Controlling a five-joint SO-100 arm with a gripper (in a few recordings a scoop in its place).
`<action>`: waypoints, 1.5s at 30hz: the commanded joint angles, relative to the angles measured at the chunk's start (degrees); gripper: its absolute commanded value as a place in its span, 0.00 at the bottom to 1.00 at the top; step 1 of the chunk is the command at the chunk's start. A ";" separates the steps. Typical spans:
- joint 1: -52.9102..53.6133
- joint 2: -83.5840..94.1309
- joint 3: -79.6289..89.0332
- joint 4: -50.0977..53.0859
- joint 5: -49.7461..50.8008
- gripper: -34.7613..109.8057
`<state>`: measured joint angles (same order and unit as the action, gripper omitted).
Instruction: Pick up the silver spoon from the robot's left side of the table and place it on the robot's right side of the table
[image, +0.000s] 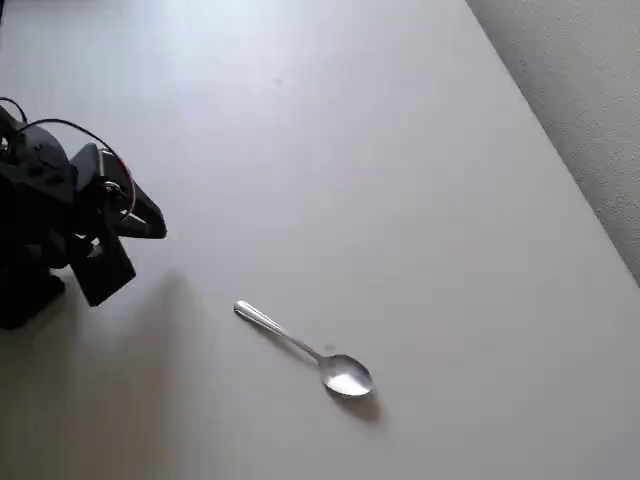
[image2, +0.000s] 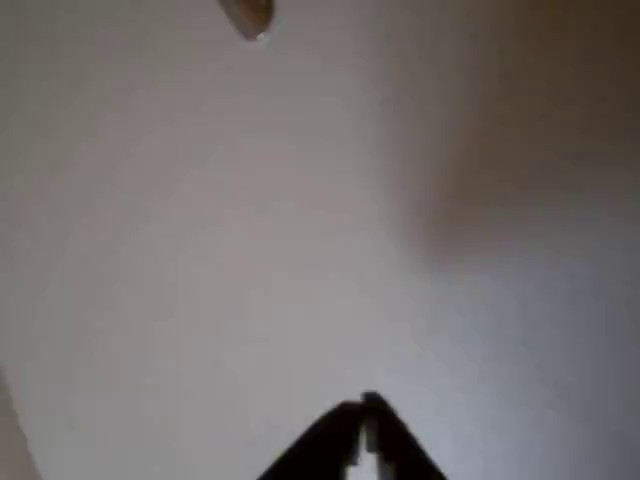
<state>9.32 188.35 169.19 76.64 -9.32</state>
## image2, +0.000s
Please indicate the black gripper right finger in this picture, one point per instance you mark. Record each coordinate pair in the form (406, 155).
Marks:
(400, 445)

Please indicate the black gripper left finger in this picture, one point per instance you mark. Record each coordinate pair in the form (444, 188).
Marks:
(320, 445)

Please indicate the silver metal spoon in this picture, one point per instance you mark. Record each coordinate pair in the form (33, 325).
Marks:
(250, 17)

